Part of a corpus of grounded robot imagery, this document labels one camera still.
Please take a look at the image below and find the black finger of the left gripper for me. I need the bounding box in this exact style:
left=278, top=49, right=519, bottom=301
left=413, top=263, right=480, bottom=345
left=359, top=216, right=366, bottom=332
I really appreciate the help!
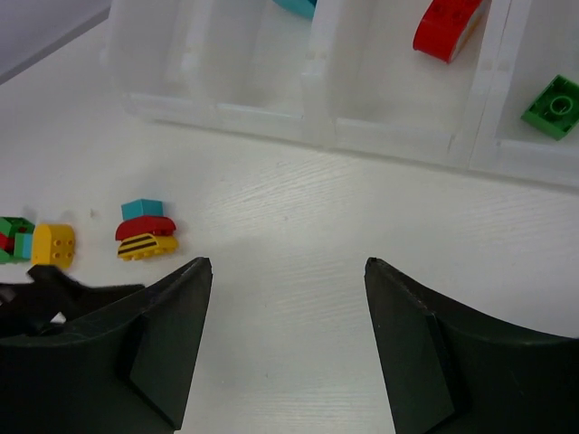
left=1, top=265, right=145, bottom=335

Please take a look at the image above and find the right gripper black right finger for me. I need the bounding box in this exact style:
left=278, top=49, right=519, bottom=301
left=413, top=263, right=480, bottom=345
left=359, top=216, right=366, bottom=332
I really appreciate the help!
left=365, top=258, right=578, bottom=433

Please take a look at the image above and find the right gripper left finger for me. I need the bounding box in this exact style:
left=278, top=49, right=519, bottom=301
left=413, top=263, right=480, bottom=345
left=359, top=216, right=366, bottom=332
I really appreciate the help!
left=1, top=258, right=213, bottom=433

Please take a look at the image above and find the yellow rounded lego brick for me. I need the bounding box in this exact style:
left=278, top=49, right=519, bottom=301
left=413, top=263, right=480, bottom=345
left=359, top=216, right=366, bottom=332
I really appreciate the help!
left=31, top=223, right=76, bottom=269

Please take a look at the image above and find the burger printed lego stack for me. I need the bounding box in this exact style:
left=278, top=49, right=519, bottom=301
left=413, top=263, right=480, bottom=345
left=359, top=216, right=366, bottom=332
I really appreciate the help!
left=115, top=199, right=179, bottom=261

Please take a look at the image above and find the small green lego brick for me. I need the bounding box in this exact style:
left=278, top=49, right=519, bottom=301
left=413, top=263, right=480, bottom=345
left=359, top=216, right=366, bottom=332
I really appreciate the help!
left=521, top=75, right=578, bottom=141

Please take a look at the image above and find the red rounded lego brick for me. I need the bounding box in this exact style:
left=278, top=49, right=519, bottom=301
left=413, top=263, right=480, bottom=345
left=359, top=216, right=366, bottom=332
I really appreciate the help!
left=413, top=0, right=489, bottom=64

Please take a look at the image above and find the teal green printed lego brick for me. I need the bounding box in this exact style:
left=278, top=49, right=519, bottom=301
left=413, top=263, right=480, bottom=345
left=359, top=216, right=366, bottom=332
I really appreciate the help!
left=273, top=0, right=317, bottom=20

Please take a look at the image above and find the clear four-compartment tray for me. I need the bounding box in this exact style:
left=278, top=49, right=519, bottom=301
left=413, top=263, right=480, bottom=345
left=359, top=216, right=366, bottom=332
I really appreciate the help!
left=102, top=1, right=578, bottom=187

